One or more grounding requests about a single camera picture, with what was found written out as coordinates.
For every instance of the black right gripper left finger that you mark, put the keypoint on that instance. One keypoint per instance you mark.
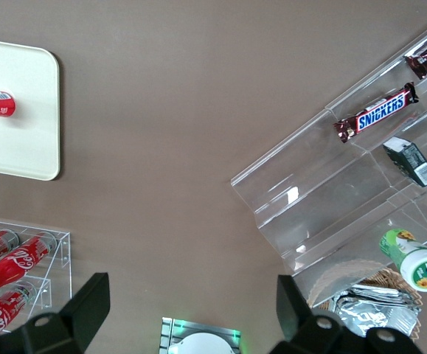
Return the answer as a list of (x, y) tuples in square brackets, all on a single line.
[(73, 324)]

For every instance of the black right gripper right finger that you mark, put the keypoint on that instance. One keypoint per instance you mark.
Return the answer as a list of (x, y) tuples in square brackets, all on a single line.
[(301, 328)]

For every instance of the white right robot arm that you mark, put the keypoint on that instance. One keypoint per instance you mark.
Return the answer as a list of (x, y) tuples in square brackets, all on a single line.
[(205, 344)]

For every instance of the light wicker basket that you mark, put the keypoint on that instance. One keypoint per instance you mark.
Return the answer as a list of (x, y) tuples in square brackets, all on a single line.
[(382, 278)]

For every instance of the beige plastic tray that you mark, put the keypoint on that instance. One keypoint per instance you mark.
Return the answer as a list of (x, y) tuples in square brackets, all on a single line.
[(21, 147)]

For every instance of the silver foil wrapped pack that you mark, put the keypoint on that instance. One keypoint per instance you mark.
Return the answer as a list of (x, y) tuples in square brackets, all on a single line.
[(375, 293), (368, 317)]

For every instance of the clear acrylic bottle rack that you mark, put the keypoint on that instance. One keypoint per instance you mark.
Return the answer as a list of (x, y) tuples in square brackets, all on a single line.
[(60, 258)]

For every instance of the clear acrylic stepped display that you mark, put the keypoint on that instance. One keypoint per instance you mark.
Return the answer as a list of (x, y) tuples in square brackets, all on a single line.
[(309, 206)]

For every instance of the green bottle white cap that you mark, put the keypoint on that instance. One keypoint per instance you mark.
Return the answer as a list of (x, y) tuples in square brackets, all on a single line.
[(423, 265)]

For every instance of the small black carton box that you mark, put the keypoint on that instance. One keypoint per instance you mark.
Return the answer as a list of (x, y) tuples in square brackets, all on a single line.
[(410, 158)]

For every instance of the brown Snickers bar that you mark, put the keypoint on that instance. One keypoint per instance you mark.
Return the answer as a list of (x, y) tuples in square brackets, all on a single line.
[(423, 60), (379, 110)]

